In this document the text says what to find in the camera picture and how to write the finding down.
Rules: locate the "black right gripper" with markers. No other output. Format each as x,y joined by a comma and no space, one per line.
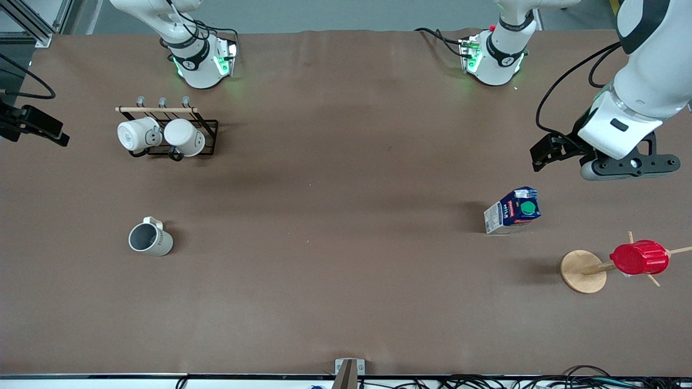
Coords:
12,122

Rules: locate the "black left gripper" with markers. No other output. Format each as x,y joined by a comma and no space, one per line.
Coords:
571,143

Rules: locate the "blue milk carton green cap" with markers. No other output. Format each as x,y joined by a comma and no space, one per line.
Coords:
511,213

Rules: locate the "white mug with grey inside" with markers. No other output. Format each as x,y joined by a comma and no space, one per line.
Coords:
159,244

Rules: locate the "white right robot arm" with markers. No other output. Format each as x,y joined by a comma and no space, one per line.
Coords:
197,65

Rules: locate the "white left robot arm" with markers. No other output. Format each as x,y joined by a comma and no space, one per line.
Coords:
649,65

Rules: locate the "wooden cup tree stand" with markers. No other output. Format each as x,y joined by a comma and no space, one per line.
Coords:
581,273

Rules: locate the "red plastic cup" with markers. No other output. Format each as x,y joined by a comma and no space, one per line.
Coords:
640,257

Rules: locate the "brown table cover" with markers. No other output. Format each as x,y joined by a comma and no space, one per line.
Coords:
346,162

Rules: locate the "aluminium frame profile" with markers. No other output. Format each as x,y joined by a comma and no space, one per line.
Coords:
32,24

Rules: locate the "metal bracket with wooden post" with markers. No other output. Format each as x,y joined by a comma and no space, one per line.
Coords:
348,373

